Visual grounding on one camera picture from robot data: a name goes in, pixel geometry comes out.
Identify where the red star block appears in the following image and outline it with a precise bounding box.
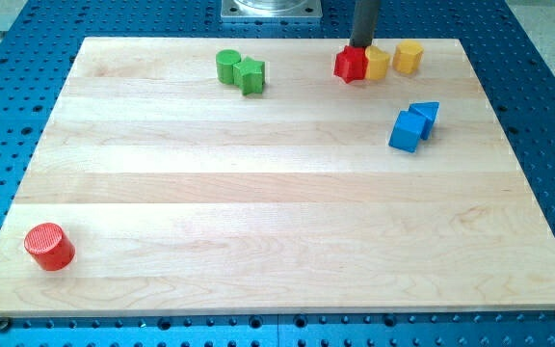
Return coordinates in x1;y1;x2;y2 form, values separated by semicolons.
333;45;368;84

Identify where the green star block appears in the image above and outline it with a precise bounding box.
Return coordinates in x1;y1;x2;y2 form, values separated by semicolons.
233;57;265;95

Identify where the light wooden board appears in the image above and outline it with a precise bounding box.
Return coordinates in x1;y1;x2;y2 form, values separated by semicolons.
0;38;555;317

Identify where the green cylinder block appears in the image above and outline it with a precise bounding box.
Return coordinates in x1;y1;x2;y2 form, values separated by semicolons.
215;49;241;85

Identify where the blue cube block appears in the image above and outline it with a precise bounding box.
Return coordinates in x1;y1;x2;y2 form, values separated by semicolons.
388;111;426;152

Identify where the yellow heart block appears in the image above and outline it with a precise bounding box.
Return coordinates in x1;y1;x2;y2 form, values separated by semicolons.
365;45;391;80

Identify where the blue triangle block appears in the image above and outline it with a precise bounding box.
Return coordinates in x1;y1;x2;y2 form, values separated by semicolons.
409;101;439;140

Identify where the yellow hexagon block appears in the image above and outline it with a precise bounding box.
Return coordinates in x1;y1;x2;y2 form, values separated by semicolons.
392;40;424;74

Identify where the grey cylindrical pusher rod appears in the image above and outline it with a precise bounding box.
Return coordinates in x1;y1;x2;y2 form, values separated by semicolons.
349;0;382;48

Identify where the red cylinder block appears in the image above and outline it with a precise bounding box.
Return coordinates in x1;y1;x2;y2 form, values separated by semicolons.
23;223;76;271

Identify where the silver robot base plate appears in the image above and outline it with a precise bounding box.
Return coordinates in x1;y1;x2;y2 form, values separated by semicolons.
221;0;323;20

